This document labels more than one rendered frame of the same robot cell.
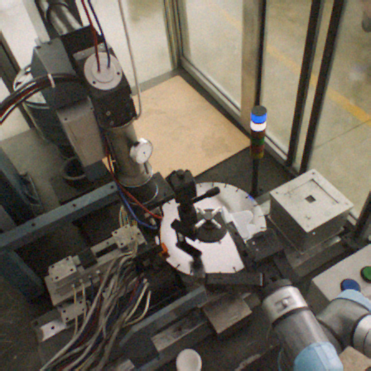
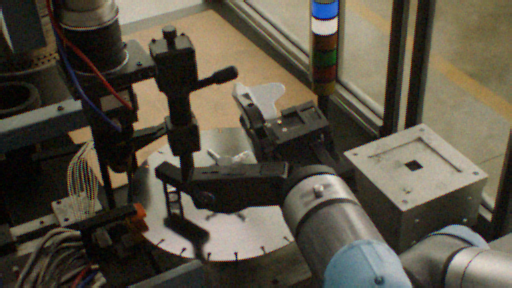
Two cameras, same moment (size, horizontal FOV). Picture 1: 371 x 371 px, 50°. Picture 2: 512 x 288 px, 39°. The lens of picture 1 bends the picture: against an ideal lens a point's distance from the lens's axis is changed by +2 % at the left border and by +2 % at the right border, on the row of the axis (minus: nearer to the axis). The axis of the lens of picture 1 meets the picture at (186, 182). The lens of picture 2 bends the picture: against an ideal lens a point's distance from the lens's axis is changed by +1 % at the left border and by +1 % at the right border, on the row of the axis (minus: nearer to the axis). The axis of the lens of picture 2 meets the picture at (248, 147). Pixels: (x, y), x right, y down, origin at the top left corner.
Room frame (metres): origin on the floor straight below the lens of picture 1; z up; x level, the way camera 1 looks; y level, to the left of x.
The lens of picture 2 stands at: (-0.27, -0.05, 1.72)
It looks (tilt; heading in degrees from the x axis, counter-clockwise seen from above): 38 degrees down; 358
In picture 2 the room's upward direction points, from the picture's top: 4 degrees counter-clockwise
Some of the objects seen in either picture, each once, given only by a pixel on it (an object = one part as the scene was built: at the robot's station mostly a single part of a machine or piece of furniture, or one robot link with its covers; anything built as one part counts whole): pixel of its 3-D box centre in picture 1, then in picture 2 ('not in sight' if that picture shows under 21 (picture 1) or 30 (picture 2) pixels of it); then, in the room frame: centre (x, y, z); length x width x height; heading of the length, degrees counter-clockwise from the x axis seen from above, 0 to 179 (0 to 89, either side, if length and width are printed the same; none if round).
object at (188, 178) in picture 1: (185, 198); (177, 92); (0.57, 0.01, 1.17); 0.06 x 0.05 x 0.20; 103
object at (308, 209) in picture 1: (306, 212); (409, 196); (0.69, -0.38, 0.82); 0.18 x 0.18 x 0.15; 22
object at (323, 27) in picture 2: (258, 122); (324, 21); (0.85, -0.24, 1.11); 0.05 x 0.04 x 0.03; 22
